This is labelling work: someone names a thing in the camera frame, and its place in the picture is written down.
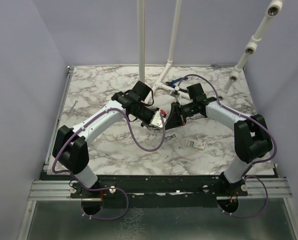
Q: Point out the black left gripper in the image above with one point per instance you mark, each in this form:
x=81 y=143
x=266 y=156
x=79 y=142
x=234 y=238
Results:
x=144 y=124

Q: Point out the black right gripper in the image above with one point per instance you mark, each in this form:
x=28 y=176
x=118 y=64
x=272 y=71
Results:
x=176 y=117

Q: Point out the white staple box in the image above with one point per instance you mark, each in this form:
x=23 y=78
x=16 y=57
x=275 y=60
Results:
x=197 y=144

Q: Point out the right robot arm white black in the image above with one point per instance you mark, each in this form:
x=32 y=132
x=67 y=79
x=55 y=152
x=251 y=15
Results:
x=251 y=142

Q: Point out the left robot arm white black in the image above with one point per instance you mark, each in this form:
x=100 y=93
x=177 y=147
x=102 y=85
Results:
x=71 y=143

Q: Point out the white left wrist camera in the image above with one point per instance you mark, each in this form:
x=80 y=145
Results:
x=157 y=120

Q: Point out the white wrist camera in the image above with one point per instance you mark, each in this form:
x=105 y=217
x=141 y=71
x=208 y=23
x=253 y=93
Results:
x=176 y=94
x=157 y=120

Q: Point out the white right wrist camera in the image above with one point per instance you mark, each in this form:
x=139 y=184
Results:
x=176 y=94

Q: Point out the blue handled pliers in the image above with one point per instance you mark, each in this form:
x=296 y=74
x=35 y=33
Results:
x=173 y=84

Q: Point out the aluminium rail frame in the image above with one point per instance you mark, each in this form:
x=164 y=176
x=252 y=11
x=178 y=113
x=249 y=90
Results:
x=267 y=188

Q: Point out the white PVC pipe frame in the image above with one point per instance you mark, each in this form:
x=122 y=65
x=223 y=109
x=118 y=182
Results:
x=212 y=33

